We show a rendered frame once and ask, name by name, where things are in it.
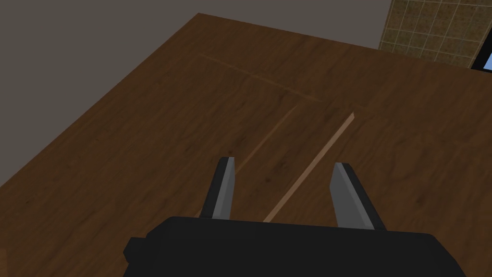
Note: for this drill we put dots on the black framed window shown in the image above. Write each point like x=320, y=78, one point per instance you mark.
x=485, y=61

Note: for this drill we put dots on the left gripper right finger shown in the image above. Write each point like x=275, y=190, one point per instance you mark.
x=351, y=200

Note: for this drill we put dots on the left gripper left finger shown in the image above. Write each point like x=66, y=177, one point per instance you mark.
x=221, y=192

